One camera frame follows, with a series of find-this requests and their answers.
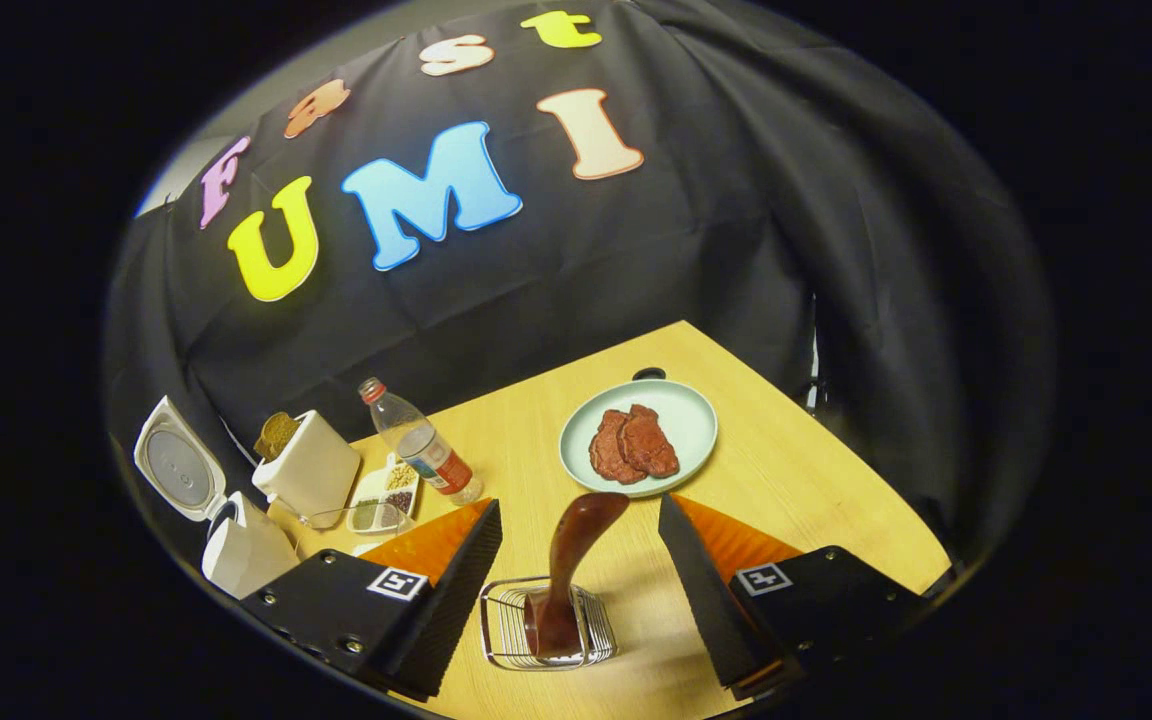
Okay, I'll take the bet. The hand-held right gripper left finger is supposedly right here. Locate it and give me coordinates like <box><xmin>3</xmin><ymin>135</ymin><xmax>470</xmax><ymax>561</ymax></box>
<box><xmin>239</xmin><ymin>498</ymin><xmax>503</xmax><ymax>701</ymax></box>

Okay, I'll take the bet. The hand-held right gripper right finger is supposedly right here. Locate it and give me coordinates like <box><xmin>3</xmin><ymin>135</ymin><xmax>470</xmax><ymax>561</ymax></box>
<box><xmin>658</xmin><ymin>492</ymin><xmax>922</xmax><ymax>699</ymax></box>

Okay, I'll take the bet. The brown wooden spoon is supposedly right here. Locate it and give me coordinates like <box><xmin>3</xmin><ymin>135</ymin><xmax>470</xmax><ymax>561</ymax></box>
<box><xmin>523</xmin><ymin>491</ymin><xmax>630</xmax><ymax>659</ymax></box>

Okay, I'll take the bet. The white rice cooker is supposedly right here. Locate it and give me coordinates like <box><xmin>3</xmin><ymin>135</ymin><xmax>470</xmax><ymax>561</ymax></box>
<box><xmin>133</xmin><ymin>395</ymin><xmax>302</xmax><ymax>601</ymax></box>

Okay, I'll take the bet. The divided condiment dish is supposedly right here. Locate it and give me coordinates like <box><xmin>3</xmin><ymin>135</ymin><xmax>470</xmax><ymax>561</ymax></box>
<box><xmin>346</xmin><ymin>455</ymin><xmax>424</xmax><ymax>536</ymax></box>

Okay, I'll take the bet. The clear plastic water bottle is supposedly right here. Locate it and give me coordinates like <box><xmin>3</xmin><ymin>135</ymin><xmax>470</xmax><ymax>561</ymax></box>
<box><xmin>357</xmin><ymin>377</ymin><xmax>485</xmax><ymax>506</ymax></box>

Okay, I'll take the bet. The red meat slice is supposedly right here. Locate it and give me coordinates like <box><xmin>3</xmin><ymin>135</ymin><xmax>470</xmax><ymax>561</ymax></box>
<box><xmin>619</xmin><ymin>404</ymin><xmax>681</xmax><ymax>479</ymax></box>
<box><xmin>589</xmin><ymin>408</ymin><xmax>652</xmax><ymax>486</ymax></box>

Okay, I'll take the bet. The pale green plate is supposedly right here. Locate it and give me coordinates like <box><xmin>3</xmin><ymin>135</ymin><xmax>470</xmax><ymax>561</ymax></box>
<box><xmin>559</xmin><ymin>379</ymin><xmax>719</xmax><ymax>498</ymax></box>

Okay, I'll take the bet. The white toaster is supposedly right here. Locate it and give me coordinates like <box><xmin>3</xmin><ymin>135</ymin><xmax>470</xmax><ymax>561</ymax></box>
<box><xmin>252</xmin><ymin>410</ymin><xmax>362</xmax><ymax>529</ymax></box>

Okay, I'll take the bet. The brown toast slice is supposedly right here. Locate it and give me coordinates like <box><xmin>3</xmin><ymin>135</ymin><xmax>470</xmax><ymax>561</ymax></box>
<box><xmin>254</xmin><ymin>411</ymin><xmax>302</xmax><ymax>461</ymax></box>

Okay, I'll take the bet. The black backdrop cloth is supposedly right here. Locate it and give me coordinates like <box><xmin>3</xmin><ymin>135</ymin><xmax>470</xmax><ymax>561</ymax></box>
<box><xmin>106</xmin><ymin>0</ymin><xmax>1055</xmax><ymax>591</ymax></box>

